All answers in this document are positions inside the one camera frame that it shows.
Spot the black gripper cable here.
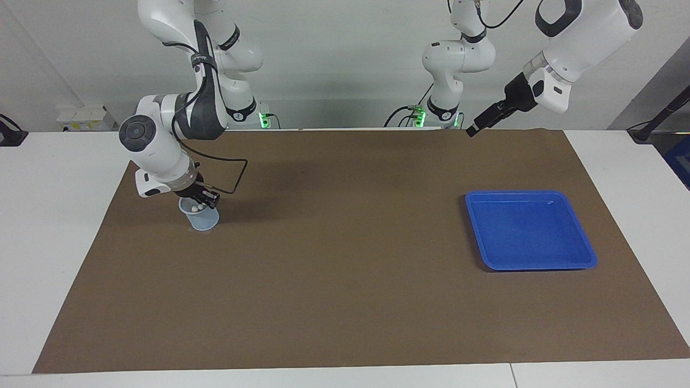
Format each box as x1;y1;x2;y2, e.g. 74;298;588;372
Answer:
162;40;249;196
477;0;527;30

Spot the black stand pole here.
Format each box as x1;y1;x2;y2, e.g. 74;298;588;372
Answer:
628;85;690;143

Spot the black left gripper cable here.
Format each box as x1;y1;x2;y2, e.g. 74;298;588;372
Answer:
477;0;527;30

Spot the brown table mat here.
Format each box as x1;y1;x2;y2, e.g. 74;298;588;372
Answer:
32;128;690;374

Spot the clear plastic cup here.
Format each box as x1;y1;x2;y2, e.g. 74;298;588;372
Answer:
178;197;220;231

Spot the black clamp mount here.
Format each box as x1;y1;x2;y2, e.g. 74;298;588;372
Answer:
0;114;29;147

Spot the blue plastic tray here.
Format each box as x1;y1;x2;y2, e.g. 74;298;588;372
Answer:
465;190;598;272

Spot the blue bin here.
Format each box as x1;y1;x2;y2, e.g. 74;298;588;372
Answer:
664;135;690;190

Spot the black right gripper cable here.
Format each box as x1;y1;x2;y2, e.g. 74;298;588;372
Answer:
162;40;249;196

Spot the white power strip box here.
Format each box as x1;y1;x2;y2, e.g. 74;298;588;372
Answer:
57;105;116;132

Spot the black base cable bundle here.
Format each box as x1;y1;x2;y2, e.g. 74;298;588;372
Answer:
384;81;435;128

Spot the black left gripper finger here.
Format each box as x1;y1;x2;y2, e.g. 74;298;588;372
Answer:
466;99;510;133
468;107;513;138

